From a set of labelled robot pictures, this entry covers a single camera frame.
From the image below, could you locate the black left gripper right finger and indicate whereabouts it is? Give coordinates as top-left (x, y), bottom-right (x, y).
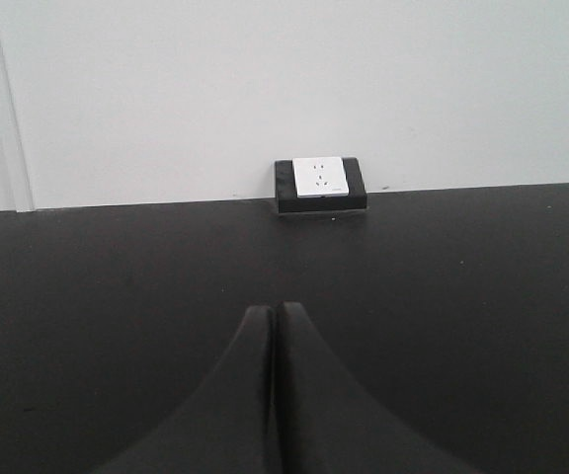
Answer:
top-left (275, 302), bottom-right (474, 473)

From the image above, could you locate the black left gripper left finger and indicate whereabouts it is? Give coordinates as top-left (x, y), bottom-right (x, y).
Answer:
top-left (95, 306), bottom-right (274, 473)

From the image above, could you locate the white power socket black box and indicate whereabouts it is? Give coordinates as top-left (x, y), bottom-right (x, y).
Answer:
top-left (274, 156), bottom-right (367, 214)

